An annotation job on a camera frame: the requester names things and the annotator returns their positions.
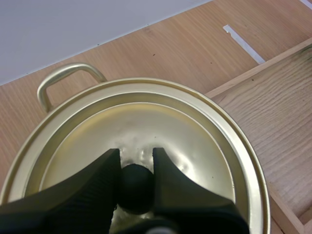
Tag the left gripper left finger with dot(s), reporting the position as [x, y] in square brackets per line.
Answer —
[73, 202]

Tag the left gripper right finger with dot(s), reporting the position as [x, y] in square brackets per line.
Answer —
[185, 202]

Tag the gold lid with black knob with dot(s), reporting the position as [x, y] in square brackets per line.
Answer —
[136, 126]

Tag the shallow wooden tray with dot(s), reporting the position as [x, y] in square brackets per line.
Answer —
[273, 107]

